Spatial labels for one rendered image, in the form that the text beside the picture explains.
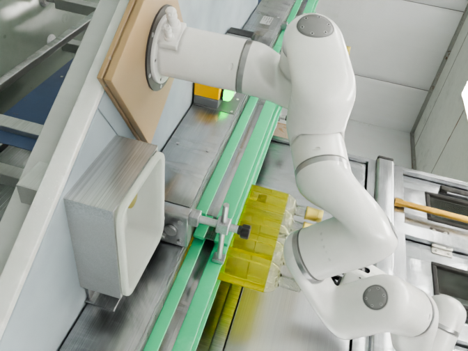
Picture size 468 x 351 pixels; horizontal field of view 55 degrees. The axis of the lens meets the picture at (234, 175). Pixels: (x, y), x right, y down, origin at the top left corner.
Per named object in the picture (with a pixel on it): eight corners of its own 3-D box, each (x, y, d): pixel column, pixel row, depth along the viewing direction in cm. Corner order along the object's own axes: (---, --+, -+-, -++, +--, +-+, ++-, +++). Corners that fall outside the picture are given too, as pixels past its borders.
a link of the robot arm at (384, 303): (411, 236, 80) (335, 260, 87) (357, 196, 65) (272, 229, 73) (439, 331, 71) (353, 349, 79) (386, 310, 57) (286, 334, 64)
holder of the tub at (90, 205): (83, 303, 84) (122, 316, 83) (63, 198, 66) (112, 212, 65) (124, 238, 97) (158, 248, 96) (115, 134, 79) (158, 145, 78)
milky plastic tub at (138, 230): (81, 289, 80) (127, 303, 79) (65, 198, 66) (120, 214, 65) (125, 221, 93) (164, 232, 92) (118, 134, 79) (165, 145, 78)
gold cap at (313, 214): (304, 217, 115) (321, 221, 115) (308, 204, 116) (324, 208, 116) (303, 220, 119) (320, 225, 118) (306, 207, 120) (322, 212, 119)
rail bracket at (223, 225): (185, 255, 97) (241, 271, 96) (189, 200, 86) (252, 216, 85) (190, 245, 100) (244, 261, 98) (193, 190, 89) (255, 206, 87)
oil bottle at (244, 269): (184, 271, 103) (275, 297, 100) (185, 255, 99) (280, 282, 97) (192, 252, 107) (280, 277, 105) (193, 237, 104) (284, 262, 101)
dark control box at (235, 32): (220, 60, 143) (246, 65, 142) (222, 35, 138) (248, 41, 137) (227, 49, 149) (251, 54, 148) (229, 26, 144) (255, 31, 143)
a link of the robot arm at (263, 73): (235, 106, 84) (320, 126, 82) (237, 52, 73) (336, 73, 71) (248, 70, 89) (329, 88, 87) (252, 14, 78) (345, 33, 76)
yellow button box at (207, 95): (191, 102, 122) (217, 108, 121) (193, 78, 117) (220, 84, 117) (199, 90, 128) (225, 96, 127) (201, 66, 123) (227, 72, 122)
